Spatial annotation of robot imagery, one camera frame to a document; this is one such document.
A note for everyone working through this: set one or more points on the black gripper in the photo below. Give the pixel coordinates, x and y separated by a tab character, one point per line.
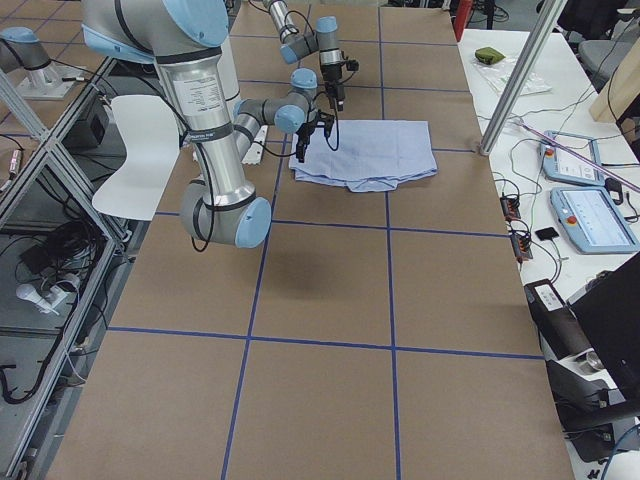
332	73
306	131

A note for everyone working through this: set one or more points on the light blue striped shirt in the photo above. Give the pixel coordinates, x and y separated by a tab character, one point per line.
373	156

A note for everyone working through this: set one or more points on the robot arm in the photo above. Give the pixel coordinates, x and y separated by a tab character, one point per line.
296	45
184	40

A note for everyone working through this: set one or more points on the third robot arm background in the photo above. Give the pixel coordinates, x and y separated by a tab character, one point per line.
45	80

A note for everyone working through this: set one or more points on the white curved plastic panel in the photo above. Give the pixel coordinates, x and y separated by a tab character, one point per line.
150	135

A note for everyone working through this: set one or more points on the green folded cloth pouch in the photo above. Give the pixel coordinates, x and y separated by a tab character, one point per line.
488	56

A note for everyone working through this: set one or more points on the reacher grabber stick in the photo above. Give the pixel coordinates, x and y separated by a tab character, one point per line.
558	146

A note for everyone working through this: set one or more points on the small orange circuit board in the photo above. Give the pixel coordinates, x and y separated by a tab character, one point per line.
510	207

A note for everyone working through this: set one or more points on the teach pendant tablet far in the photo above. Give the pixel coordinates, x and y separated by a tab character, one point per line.
560	166

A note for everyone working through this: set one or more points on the teach pendant tablet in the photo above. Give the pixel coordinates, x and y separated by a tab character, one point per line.
560	166
592	221

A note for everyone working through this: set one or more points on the teach pendant tablet near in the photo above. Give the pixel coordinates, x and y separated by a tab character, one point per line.
592	221

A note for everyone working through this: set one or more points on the white power strip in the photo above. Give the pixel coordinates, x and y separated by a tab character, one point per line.
47	302

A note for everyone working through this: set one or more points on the black monitor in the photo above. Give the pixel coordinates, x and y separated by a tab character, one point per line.
608	314

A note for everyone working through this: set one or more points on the black printer device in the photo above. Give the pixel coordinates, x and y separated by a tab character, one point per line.
594	415

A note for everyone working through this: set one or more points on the aluminium frame post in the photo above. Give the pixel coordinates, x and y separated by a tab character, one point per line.
528	57

